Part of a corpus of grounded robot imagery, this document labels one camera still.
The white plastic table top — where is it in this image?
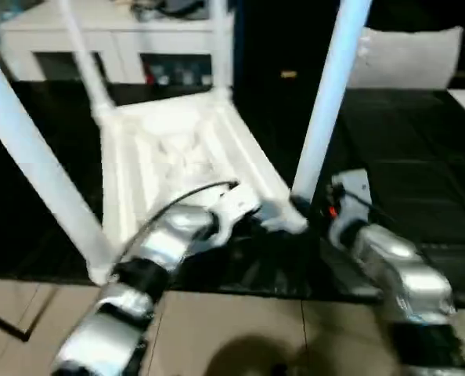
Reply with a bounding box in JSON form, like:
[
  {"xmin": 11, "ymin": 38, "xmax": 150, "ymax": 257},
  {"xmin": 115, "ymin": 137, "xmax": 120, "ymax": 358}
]
[{"xmin": 89, "ymin": 88, "xmax": 310, "ymax": 285}]

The black work mat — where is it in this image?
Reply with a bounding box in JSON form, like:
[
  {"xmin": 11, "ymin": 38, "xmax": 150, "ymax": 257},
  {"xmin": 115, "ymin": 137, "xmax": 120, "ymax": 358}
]
[{"xmin": 0, "ymin": 78, "xmax": 465, "ymax": 306}]

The grey printed pillow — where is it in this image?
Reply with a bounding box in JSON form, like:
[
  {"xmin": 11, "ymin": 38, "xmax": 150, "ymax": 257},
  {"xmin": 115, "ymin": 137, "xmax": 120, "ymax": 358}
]
[{"xmin": 351, "ymin": 26, "xmax": 464, "ymax": 90}]

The black sofa with gold label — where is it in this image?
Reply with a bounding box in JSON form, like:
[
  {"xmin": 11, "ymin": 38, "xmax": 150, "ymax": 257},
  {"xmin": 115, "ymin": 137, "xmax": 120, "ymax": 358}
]
[{"xmin": 232, "ymin": 0, "xmax": 465, "ymax": 90}]

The white cabinet with glass doors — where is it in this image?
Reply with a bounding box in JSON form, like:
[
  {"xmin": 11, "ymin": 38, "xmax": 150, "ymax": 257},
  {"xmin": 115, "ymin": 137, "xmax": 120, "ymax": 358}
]
[{"xmin": 0, "ymin": 0, "xmax": 233, "ymax": 85}]

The black plastic packet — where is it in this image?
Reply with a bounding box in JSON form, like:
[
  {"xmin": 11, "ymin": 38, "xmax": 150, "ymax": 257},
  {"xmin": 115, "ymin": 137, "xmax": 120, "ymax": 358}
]
[{"xmin": 132, "ymin": 3, "xmax": 163, "ymax": 23}]

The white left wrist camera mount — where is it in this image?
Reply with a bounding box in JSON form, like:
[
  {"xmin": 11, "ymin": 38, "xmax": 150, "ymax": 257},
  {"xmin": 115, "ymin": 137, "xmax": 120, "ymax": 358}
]
[{"xmin": 207, "ymin": 182, "xmax": 263, "ymax": 246}]

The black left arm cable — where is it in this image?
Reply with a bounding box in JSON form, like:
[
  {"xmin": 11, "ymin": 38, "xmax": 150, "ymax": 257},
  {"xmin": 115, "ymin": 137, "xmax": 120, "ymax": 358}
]
[{"xmin": 110, "ymin": 179, "xmax": 240, "ymax": 283}]

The grey bag with black strap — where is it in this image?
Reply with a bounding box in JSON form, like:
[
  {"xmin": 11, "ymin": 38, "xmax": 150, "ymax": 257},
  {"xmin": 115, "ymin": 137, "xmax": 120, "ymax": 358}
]
[{"xmin": 165, "ymin": 0, "xmax": 214, "ymax": 16}]

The black metal frame bar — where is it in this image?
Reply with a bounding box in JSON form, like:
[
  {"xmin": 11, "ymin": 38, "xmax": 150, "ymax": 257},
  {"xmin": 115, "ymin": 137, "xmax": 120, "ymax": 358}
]
[{"xmin": 0, "ymin": 285, "xmax": 57, "ymax": 342}]

